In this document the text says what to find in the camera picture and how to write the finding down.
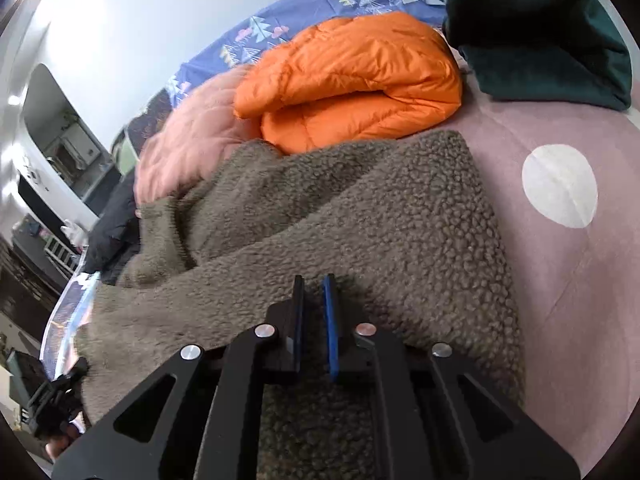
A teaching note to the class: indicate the black garment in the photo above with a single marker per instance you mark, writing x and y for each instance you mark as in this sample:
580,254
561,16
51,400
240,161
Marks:
110,240

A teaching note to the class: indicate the pink quilted jacket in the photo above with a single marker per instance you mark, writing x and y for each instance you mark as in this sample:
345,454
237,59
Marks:
192,135

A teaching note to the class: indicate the person's left hand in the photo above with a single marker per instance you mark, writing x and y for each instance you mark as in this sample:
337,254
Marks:
56,449

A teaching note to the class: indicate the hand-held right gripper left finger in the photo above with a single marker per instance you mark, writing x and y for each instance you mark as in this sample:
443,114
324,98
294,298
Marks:
298,321

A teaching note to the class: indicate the orange puffer jacket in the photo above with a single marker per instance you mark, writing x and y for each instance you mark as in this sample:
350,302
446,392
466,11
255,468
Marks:
360,75

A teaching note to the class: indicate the dark green sweater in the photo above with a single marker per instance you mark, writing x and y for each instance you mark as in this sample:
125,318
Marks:
540,35

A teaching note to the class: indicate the white cabinet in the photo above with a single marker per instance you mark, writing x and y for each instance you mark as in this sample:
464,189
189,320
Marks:
55,125

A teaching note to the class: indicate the white ladder rack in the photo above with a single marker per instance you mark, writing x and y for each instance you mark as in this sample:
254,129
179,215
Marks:
60,254

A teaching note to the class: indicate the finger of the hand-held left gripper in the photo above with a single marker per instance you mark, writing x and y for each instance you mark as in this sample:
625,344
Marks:
72,370

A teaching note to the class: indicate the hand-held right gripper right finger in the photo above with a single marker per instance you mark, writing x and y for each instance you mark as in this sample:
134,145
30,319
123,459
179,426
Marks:
330,331

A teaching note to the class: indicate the pink dotted bed sheet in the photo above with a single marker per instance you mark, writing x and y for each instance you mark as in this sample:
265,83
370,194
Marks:
560,300

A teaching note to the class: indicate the brown fleece jacket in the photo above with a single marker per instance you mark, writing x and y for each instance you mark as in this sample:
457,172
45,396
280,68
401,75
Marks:
350,220

